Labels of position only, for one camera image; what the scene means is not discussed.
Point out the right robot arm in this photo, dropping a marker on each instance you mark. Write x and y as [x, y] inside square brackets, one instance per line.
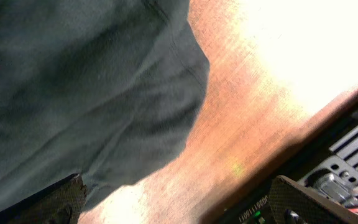
[260, 212]

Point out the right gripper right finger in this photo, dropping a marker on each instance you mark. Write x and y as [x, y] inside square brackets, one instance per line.
[291, 202]

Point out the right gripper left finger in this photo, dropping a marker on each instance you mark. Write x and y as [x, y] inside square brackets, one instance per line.
[59, 203]

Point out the black Nike t-shirt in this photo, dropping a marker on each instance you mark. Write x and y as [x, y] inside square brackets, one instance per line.
[106, 89]

